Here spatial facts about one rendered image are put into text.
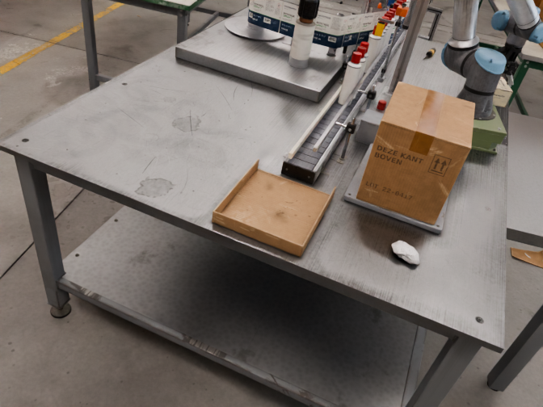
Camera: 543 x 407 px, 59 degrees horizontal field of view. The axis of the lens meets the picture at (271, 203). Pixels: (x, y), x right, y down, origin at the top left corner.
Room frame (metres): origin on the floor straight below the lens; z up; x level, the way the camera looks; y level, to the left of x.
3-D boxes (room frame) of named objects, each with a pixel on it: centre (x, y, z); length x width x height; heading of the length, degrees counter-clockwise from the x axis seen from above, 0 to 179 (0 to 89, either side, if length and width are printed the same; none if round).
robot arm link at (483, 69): (1.84, -0.71, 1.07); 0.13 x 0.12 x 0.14; 28
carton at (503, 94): (2.10, -0.88, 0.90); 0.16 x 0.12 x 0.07; 0
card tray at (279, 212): (1.07, -0.02, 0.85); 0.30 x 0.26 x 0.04; 164
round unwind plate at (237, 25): (2.36, 0.24, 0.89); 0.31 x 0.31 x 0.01
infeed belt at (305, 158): (2.02, -0.29, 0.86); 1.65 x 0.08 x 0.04; 164
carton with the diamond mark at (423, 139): (1.28, -0.40, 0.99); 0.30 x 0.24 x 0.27; 165
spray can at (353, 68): (1.73, -0.21, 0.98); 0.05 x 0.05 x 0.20
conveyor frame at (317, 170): (2.02, -0.29, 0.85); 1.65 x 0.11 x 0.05; 164
